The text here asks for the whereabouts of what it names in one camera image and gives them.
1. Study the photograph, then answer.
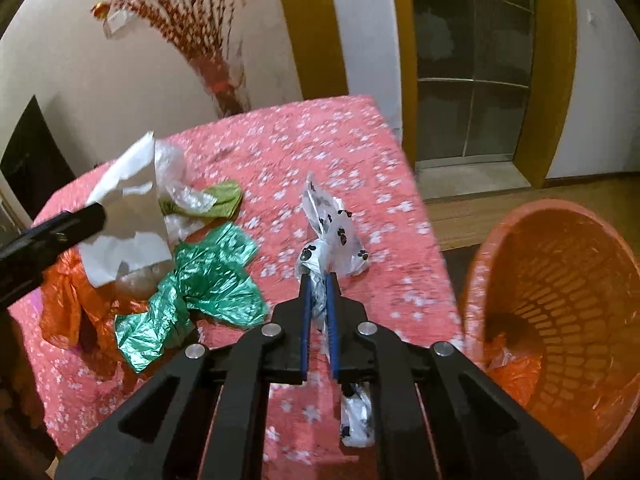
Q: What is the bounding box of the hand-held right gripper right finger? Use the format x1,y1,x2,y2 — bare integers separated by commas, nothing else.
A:
325,272,586,480

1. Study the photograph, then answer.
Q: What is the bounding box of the red berry branch bouquet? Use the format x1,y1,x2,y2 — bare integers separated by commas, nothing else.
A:
90,0,249,66

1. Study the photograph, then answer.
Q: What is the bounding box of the orange plastic waste basket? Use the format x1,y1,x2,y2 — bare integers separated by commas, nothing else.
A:
460,199,640,480

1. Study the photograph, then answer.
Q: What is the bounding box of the narrow wooden wall trim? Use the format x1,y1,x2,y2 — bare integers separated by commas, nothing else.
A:
272,0,349,102

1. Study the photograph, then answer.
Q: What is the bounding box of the white paw-print plastic bag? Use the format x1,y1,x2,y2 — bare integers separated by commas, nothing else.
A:
295,172,373,448

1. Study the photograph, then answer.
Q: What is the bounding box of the black television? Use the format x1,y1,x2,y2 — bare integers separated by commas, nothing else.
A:
0,95,76,211

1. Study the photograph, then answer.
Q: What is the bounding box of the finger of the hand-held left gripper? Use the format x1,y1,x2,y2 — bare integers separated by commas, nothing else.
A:
0,203,108,311

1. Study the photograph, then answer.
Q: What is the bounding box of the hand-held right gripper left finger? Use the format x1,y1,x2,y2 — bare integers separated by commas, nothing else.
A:
55,272,313,480

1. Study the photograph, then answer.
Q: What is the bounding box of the crumpled orange plastic bag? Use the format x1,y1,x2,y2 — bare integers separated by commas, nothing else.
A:
485,335,546,406

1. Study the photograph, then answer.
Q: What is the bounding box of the glass door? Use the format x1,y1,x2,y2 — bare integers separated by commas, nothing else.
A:
407,0,536,161

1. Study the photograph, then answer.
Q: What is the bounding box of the red floral tablecloth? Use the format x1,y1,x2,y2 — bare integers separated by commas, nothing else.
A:
20,94,466,480

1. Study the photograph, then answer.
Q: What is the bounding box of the clear plastic bag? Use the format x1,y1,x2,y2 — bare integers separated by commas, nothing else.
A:
155,142,217,241

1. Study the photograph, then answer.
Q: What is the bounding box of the yellow-green plastic bag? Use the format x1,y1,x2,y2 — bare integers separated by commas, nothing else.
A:
159,180,244,221

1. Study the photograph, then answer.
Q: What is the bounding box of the green plastic bag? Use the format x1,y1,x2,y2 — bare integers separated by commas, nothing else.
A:
115,222,268,373

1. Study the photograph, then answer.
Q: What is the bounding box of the wooden door frame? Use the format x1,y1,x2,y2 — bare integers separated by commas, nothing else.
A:
389,0,578,188

